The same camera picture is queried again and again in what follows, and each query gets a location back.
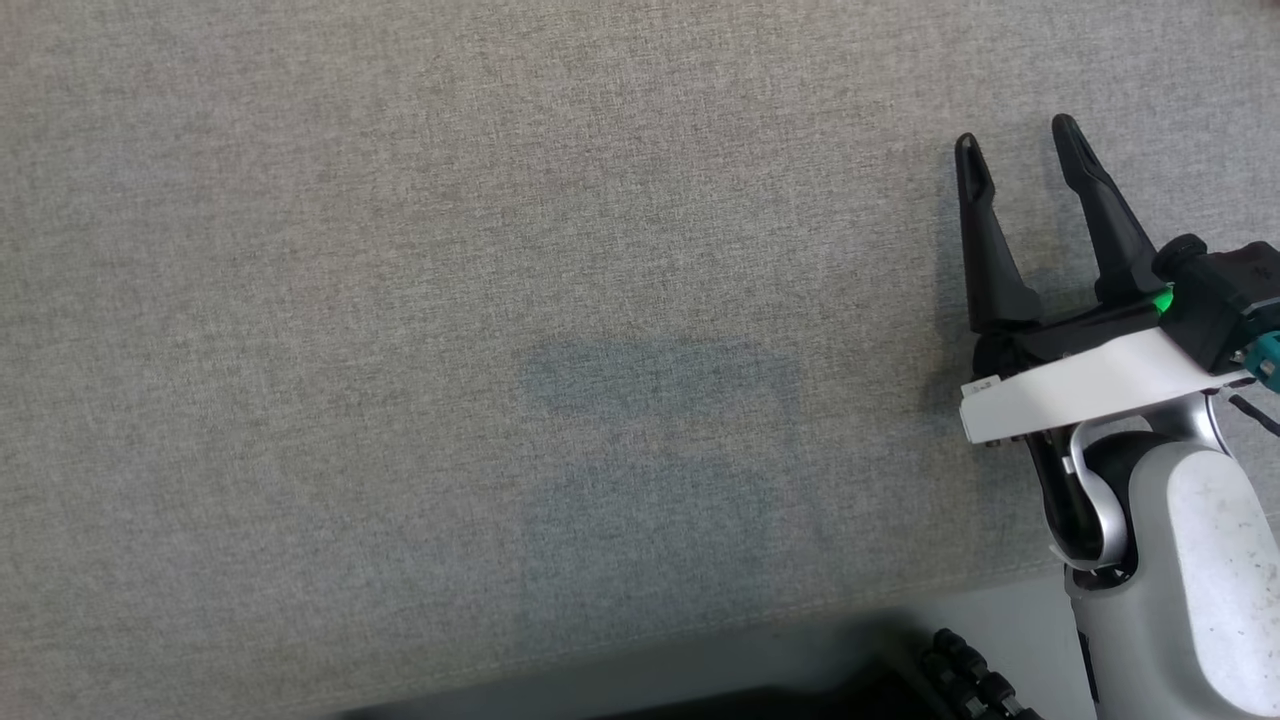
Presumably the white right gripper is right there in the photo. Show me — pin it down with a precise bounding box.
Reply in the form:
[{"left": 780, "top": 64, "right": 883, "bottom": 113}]
[{"left": 953, "top": 113, "right": 1256, "bottom": 446}]

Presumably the grey fabric sofa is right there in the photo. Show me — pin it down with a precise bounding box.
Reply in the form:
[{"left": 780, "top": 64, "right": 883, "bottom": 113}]
[{"left": 0, "top": 0, "right": 1280, "bottom": 720}]

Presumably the teal right camera cable plug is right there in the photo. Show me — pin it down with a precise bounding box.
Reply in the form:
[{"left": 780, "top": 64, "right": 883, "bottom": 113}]
[{"left": 1240, "top": 335, "right": 1280, "bottom": 386}]

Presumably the black corrugated cable conduit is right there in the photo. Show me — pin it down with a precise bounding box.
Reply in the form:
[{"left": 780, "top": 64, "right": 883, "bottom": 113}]
[{"left": 920, "top": 628, "right": 1046, "bottom": 720}]

